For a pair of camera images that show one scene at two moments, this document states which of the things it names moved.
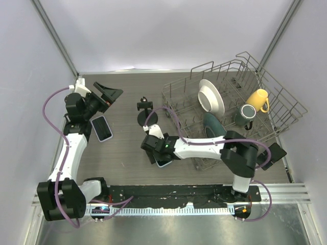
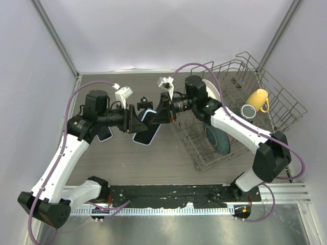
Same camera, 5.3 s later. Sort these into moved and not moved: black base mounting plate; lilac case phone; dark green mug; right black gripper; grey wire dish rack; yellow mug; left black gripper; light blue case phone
Moved: left black gripper; light blue case phone; right black gripper
Not moved: yellow mug; dark green mug; lilac case phone; grey wire dish rack; black base mounting plate
